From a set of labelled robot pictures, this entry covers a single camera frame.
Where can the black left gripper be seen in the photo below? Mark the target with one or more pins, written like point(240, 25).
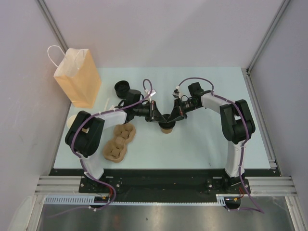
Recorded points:
point(154, 115)

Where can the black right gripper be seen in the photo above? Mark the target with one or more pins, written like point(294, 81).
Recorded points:
point(178, 110)

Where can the black plastic cup lid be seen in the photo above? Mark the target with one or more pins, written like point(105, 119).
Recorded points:
point(166, 125)

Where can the brown paper coffee cup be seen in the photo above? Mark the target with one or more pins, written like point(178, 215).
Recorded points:
point(166, 131)

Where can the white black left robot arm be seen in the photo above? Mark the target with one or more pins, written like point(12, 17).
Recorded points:
point(86, 131)

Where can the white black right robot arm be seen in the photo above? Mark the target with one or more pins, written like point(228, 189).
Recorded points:
point(236, 121)

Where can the stack of black cup lids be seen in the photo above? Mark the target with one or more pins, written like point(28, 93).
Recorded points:
point(122, 88)

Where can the brown pulp cup carrier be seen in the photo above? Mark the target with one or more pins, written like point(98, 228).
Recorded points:
point(116, 148)

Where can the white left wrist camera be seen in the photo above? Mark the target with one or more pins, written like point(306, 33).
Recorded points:
point(151, 93)

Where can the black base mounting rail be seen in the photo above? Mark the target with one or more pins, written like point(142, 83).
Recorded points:
point(160, 185)

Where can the brown paper bag white handles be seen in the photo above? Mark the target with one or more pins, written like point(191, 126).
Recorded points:
point(78, 77)

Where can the left aluminium frame post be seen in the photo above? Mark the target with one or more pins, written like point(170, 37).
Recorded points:
point(52, 23)

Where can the aluminium frame post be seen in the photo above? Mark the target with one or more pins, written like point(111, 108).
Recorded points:
point(52, 23)
point(269, 33)

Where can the right aluminium frame post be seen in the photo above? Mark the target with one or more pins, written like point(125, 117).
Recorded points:
point(269, 33)

